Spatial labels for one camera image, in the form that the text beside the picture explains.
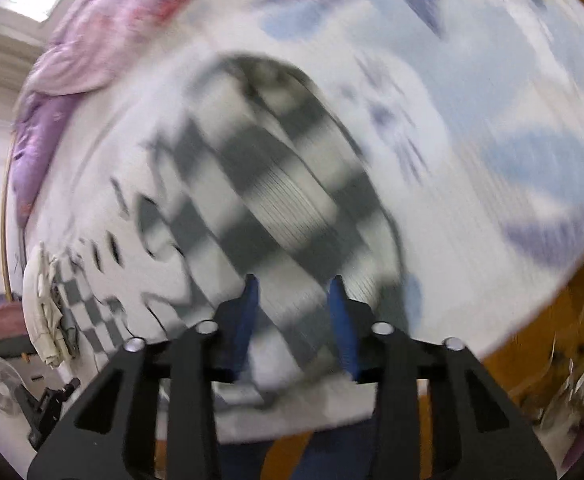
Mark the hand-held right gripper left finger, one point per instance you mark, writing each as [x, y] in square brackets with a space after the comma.
[249, 310]

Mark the wooden wall rail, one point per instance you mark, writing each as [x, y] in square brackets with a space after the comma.
[6, 220]

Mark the bed with leaf print sheet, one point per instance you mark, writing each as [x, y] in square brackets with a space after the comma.
[471, 110]

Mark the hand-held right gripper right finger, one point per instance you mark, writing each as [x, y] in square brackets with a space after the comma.
[342, 320]

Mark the purple floral quilt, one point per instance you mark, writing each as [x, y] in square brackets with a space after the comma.
[72, 70]

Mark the folded white cloth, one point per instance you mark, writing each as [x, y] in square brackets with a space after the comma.
[42, 300]

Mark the grey white checkered cardigan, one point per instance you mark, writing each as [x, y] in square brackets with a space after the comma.
[272, 185]

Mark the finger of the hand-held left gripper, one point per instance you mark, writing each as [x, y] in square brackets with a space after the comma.
[47, 407]

